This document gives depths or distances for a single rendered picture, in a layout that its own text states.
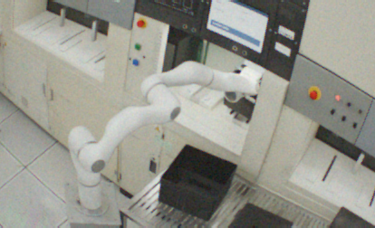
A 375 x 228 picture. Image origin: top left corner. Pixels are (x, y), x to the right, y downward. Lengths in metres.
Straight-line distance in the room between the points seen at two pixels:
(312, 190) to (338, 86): 0.66
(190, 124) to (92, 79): 0.69
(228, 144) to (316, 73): 0.74
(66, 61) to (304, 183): 1.68
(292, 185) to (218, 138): 0.49
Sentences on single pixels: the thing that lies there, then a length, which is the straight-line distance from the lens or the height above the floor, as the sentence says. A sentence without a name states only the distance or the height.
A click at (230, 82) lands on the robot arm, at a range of 2.15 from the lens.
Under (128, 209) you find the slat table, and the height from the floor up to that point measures 0.76.
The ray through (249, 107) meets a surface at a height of 1.02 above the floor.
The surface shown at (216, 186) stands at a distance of 2.37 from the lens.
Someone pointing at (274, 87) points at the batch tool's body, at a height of 1.37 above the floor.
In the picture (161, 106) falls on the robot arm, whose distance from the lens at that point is 1.90.
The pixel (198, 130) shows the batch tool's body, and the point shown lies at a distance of 2.50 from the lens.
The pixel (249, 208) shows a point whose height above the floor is 0.86.
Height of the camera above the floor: 2.48
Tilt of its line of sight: 39 degrees down
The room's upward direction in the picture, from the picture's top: 11 degrees clockwise
